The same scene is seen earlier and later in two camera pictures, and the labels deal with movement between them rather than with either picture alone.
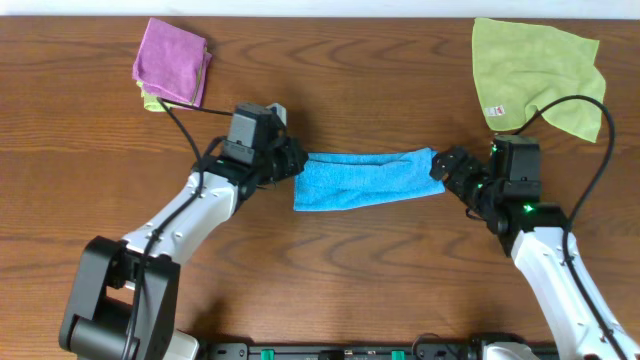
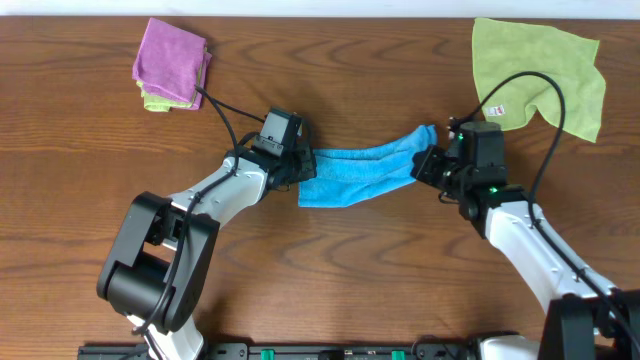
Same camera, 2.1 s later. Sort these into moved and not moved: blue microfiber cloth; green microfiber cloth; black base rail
Moved: blue microfiber cloth
Not moved: black base rail; green microfiber cloth
